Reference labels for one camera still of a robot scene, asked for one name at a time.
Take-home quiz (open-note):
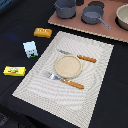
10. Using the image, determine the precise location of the fork with orange handle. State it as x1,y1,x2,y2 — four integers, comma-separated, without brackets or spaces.
43,71,84,89

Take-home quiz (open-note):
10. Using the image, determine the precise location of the knife with orange handle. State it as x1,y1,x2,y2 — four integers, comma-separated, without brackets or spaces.
57,49,97,63

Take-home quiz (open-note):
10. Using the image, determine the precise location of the grey saucepan with handle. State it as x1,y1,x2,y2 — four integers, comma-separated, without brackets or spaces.
82,6,110,29

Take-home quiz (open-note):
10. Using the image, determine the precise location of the yellow butter box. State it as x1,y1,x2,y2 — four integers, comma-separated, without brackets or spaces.
3,66,26,76

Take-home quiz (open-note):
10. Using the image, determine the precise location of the orange bread loaf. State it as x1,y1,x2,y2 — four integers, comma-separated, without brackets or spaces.
34,28,52,38

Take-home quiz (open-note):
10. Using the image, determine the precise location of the light blue milk carton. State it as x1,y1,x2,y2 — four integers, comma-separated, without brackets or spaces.
23,41,38,58

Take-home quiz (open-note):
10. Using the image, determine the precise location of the grey cooking pot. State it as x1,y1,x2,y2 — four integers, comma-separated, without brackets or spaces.
54,0,76,19

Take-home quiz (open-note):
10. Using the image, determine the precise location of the beige woven placemat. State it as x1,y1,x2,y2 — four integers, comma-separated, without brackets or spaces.
13,31,113,128

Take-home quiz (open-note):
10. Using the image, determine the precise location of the beige bowl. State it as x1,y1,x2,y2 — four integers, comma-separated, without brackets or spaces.
116,4,128,30

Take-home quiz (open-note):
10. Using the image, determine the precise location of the round wooden plate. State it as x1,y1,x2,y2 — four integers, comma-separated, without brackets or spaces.
55,55,82,78

